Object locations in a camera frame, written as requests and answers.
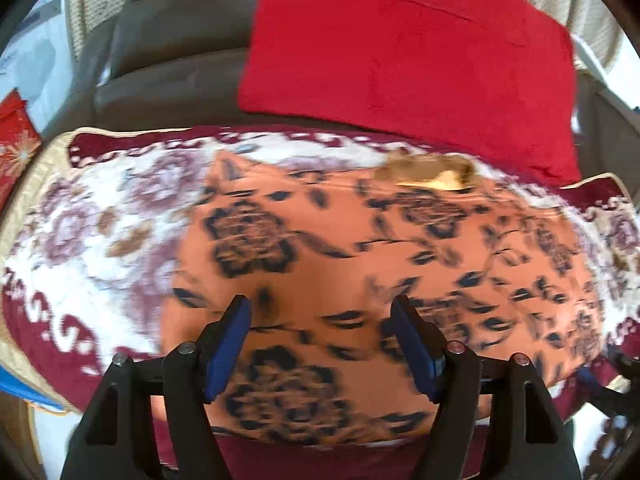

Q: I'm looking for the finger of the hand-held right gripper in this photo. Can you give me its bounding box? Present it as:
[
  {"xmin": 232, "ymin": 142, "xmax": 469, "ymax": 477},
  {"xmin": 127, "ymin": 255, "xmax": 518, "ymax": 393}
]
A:
[
  {"xmin": 606, "ymin": 349, "xmax": 640, "ymax": 380},
  {"xmin": 582, "ymin": 380, "xmax": 640, "ymax": 418}
]

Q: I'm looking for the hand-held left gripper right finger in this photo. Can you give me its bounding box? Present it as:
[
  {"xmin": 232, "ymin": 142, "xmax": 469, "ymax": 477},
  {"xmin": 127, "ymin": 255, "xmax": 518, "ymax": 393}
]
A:
[{"xmin": 390, "ymin": 295, "xmax": 583, "ymax": 480}]

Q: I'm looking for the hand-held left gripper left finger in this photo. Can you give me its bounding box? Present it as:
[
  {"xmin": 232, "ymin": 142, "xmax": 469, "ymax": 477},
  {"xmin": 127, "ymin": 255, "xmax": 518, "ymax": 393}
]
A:
[{"xmin": 60, "ymin": 294, "xmax": 252, "ymax": 480}]

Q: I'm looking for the orange floral blouse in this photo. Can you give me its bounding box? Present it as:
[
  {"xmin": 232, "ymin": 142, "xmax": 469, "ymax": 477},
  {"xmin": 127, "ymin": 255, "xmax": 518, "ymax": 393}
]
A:
[{"xmin": 159, "ymin": 152, "xmax": 608, "ymax": 448}]

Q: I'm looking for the maroon white floral sofa mat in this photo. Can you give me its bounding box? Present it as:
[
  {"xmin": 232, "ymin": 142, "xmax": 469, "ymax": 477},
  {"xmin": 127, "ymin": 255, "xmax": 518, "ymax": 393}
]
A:
[{"xmin": 0, "ymin": 125, "xmax": 640, "ymax": 480}]

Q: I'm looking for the blue flat object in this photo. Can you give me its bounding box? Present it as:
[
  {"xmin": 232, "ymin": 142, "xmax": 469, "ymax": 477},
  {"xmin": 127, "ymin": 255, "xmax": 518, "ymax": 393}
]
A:
[{"xmin": 0, "ymin": 364, "xmax": 67, "ymax": 415}]

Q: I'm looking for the brown leather sofa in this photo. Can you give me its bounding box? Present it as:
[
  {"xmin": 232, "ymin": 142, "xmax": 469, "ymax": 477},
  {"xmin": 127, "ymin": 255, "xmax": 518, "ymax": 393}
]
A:
[{"xmin": 75, "ymin": 0, "xmax": 640, "ymax": 186}]

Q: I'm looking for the red folded blanket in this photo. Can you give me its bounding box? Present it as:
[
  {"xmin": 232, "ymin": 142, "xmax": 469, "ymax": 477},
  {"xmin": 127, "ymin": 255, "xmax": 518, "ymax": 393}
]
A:
[{"xmin": 237, "ymin": 0, "xmax": 583, "ymax": 188}]

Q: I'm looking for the red gift box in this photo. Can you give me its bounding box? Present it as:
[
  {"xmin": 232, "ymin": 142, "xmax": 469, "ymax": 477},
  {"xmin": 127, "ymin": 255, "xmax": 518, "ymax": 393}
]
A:
[{"xmin": 0, "ymin": 89, "xmax": 43, "ymax": 211}]

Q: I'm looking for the white appliance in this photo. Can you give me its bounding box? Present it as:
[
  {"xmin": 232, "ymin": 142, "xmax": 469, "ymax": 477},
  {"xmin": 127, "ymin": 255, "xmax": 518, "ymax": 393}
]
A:
[{"xmin": 0, "ymin": 0, "xmax": 83, "ymax": 131}]

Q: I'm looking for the white furniture frame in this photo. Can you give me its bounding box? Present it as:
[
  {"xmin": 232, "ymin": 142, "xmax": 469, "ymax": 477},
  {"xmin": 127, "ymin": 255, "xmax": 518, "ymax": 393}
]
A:
[{"xmin": 575, "ymin": 40, "xmax": 640, "ymax": 126}]

